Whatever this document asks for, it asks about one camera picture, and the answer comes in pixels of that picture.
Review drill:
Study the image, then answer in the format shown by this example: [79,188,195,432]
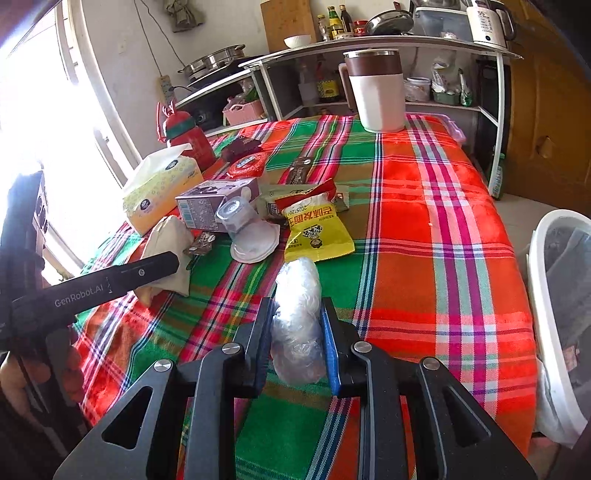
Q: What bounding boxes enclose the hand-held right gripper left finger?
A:
[53,298,278,480]

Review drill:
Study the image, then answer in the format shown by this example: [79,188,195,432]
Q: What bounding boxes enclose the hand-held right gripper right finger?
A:
[321,298,539,480]

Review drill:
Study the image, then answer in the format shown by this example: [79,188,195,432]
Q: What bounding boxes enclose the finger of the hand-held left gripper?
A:
[121,251,180,294]

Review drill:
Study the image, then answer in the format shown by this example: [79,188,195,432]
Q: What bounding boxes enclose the clear plastic wrap bundle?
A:
[270,259,326,385]

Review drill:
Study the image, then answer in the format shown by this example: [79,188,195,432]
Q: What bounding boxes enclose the clear plastic container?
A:
[215,196,259,236]

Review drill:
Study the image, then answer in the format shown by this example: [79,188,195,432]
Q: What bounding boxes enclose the olive green snack packet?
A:
[261,184,352,219]

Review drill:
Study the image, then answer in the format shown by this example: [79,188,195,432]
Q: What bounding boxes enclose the white waste bin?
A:
[526,210,591,446]

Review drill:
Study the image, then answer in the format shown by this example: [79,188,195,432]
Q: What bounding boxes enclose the person's left hand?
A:
[0,329,86,414]

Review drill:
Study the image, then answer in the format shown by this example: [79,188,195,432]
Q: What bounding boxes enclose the crumpled white napkin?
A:
[136,215,195,305]

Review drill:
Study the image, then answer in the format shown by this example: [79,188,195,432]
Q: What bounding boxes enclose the small brown candy wrapper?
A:
[183,232,217,256]

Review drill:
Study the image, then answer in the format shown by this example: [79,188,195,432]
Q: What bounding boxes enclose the yellow tissue box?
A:
[122,143,205,234]

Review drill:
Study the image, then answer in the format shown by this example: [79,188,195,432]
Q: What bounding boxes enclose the purple drink carton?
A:
[175,178,262,232]

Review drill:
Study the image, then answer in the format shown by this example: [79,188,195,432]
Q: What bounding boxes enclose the yellow snack packet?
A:
[283,194,355,264]

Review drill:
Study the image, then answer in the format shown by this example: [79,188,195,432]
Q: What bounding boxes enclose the red water bottle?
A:
[157,100,217,171]

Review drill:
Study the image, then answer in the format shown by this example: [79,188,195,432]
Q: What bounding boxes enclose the round red packet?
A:
[226,153,267,180]

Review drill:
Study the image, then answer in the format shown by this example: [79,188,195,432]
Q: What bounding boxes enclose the maroon wrapper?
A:
[221,137,263,162]

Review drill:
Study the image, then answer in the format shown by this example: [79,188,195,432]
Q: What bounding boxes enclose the black cooking appliance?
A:
[189,108,227,132]

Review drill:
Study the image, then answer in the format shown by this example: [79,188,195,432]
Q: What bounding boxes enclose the red snack wrapper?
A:
[274,179,341,214]

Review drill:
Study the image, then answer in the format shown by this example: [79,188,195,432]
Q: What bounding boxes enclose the long dark brown wrapper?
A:
[285,156,317,185]

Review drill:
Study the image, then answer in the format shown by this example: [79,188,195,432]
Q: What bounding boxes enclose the power strip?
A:
[158,74,174,112]

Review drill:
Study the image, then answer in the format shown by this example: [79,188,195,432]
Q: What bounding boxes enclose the pink basket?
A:
[222,99,265,125]

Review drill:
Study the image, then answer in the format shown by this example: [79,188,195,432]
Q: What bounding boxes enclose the window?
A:
[0,0,139,282]

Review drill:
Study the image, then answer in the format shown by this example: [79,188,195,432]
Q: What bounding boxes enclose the black induction cooker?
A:
[187,67,252,89]

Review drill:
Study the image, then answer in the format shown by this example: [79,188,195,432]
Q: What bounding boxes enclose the steel steamer pot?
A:
[178,45,246,78]

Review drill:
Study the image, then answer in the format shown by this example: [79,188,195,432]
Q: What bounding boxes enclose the purple storage box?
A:
[406,113,464,144]

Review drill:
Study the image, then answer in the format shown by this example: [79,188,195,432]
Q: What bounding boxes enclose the oil bottle with yellow label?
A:
[316,69,342,103]

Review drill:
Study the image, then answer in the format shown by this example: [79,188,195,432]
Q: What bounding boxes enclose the white and brown tumbler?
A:
[339,48,407,134]

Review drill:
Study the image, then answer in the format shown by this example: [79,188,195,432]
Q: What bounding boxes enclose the hanging grey cloth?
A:
[166,0,197,34]

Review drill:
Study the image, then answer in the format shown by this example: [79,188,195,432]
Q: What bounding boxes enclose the white lidded jar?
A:
[405,77,432,102]

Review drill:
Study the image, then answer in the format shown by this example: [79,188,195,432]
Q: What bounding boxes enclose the white shelf rack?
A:
[175,39,525,185]

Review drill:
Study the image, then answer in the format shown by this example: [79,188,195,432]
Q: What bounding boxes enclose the wooden cutting board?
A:
[260,0,319,52]

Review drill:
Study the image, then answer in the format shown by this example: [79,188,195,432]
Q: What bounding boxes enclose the plastic bags on shelf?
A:
[431,62,474,106]

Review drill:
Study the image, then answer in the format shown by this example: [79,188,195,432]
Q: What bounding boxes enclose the yellow label sauce bottle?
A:
[327,6,346,40]

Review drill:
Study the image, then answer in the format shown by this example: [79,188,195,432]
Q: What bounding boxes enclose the metal frying pan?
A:
[366,2,415,37]

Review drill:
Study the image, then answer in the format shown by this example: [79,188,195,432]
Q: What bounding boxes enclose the wooden door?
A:
[505,0,591,204]

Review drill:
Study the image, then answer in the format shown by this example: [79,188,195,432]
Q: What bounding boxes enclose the clear storage container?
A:
[411,6,476,44]

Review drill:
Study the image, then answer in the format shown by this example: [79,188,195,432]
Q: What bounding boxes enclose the white electric kettle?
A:
[465,0,515,51]

